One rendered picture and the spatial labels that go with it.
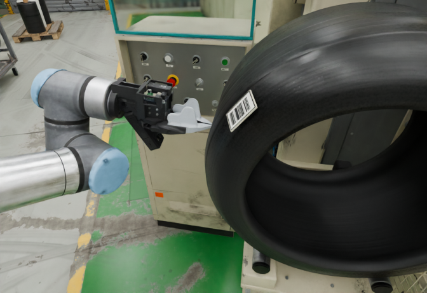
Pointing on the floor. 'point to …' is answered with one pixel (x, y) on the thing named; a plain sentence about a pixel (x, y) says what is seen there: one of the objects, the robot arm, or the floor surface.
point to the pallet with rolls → (35, 20)
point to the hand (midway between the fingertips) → (205, 127)
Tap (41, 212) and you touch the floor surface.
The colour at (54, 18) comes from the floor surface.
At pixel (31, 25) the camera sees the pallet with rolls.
